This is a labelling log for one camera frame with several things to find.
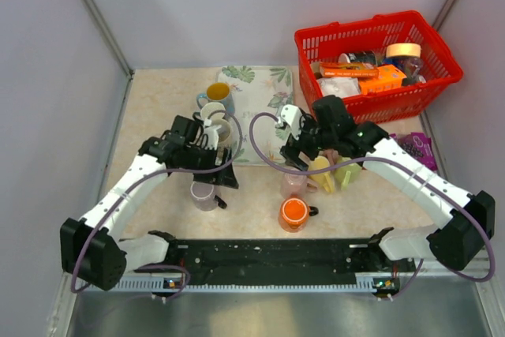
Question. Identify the aluminium rail frame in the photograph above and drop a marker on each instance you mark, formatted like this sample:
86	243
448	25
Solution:
294	288

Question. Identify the orange rectangular box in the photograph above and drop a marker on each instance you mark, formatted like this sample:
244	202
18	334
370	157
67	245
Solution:
353	70

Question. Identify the pale pink faceted mug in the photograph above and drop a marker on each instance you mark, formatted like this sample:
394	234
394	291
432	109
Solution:
295	185

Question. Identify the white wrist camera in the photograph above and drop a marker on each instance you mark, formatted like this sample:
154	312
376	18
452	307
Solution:
211	135
289	116

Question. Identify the yellow mug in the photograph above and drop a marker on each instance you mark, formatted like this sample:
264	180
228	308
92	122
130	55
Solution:
323	179

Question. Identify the pink ghost pattern mug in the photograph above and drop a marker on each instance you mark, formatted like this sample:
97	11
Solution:
330	154

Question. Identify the orange mug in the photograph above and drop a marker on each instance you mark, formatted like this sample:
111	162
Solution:
294	214

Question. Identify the masking tape roll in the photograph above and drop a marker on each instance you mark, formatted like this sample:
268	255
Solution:
403	50

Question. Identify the floral white serving tray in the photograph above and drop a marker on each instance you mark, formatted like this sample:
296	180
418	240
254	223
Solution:
255	89

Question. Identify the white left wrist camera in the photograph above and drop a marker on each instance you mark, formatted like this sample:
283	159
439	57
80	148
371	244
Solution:
211	135

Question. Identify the dark green mug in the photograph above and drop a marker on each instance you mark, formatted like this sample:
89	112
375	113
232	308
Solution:
212	111

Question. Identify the light blue butterfly mug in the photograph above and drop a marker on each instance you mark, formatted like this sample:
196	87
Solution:
218	92

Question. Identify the lilac purple mug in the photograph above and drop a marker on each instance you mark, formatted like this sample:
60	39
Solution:
207	197

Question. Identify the purple snack packet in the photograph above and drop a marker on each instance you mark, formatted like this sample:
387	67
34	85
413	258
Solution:
419	146

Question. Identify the white plastic bag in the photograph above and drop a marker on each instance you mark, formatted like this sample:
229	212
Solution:
341	87

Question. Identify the cream floral mug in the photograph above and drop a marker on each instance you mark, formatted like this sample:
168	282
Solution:
225	132

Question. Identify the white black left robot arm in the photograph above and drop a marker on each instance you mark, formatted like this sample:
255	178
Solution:
92	248

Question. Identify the lime green faceted mug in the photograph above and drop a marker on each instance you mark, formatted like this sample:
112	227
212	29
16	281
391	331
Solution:
347	174

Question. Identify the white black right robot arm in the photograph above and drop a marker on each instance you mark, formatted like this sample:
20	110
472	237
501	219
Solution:
461	221

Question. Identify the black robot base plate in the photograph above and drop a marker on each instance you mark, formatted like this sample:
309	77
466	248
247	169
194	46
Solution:
291	261

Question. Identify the clear plastic bottle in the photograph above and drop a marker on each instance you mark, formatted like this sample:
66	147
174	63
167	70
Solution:
411	67

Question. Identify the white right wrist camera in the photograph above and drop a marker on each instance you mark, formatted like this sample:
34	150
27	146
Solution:
289	116

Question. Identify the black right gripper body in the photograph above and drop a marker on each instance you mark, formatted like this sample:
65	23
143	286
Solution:
308	143

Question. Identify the black printed can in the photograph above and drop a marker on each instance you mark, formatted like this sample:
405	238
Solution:
365	57

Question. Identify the orange snack box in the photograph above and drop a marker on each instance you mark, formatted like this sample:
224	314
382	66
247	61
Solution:
390	77

